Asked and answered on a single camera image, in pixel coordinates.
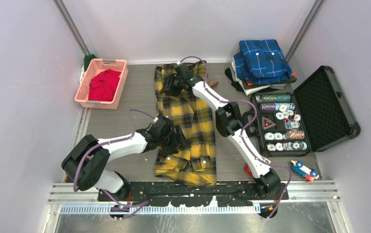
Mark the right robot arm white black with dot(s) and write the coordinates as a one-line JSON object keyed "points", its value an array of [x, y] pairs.
{"points": [[228, 123]]}

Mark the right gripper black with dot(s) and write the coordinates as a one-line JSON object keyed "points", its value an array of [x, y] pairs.
{"points": [[167, 87]]}

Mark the brown poker chip roll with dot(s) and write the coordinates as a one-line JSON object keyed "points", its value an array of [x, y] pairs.
{"points": [[213, 83]]}

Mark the red garment in basket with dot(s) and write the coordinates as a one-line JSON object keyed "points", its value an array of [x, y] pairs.
{"points": [[104, 85]]}

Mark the blue plaid folded shirt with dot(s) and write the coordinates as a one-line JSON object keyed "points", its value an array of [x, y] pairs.
{"points": [[261, 62]]}

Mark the blue toy figure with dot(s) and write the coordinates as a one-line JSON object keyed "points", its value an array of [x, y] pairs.
{"points": [[302, 170]]}

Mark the red triangle dealer button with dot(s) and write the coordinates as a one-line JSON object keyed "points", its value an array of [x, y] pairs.
{"points": [[267, 123]]}

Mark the pink plastic laundry basket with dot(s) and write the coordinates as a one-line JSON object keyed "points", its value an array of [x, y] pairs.
{"points": [[95, 67]]}

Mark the yellow plaid flannel shirt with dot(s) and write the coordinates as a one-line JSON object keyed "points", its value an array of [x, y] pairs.
{"points": [[196, 164]]}

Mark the white folded garment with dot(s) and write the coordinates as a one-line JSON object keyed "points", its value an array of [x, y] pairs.
{"points": [[250, 89]]}

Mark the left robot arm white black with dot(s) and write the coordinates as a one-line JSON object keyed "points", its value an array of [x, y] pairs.
{"points": [[85, 164]]}

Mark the green and white cloth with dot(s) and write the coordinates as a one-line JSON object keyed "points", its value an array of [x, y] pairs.
{"points": [[87, 60]]}

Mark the black foam-lined carrying case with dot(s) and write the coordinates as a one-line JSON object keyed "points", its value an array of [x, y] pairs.
{"points": [[312, 118]]}

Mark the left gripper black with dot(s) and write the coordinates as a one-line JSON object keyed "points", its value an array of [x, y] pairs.
{"points": [[178, 142]]}

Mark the red plastic frame block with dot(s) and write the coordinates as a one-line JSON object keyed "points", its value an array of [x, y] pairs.
{"points": [[247, 170]]}

